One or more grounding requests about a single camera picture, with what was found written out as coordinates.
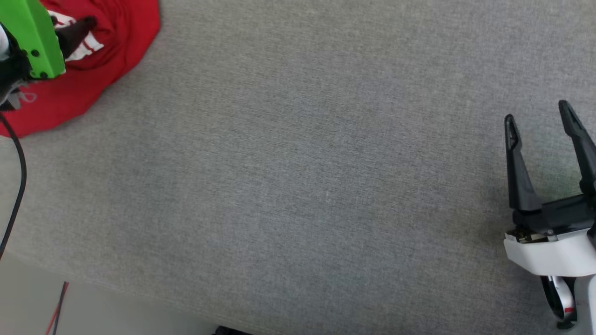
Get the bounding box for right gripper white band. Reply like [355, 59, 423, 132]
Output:
[504, 100, 596, 278]

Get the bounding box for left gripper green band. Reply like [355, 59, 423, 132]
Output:
[0, 0, 98, 80]

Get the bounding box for red garment with white print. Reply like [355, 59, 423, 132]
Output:
[0, 0, 162, 138]

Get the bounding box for white flat ribbon cable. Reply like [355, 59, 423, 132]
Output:
[547, 276, 578, 326]

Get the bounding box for thin black cable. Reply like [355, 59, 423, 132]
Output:
[0, 114, 27, 259]

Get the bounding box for red and black wires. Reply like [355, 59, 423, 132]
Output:
[46, 281, 70, 335]

